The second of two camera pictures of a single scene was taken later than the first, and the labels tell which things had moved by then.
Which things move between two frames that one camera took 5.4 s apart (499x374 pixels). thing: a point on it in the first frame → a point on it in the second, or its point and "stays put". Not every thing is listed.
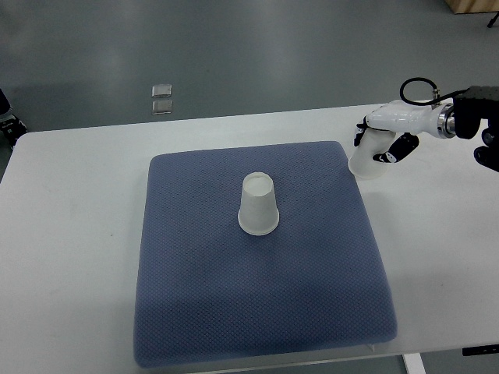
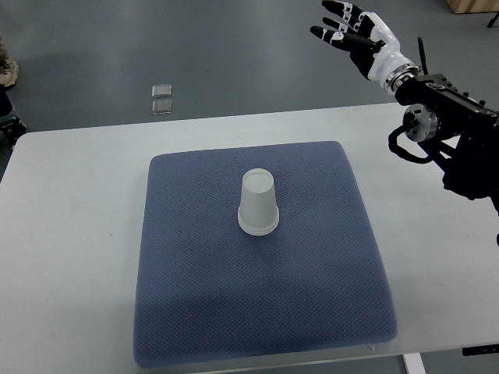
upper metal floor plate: (161, 90) stays put
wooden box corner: (471, 6) stays put
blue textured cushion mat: (205, 291) stays put
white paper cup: (362, 163) → (258, 213)
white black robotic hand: (408, 119) → (374, 48)
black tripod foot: (493, 20) stays put
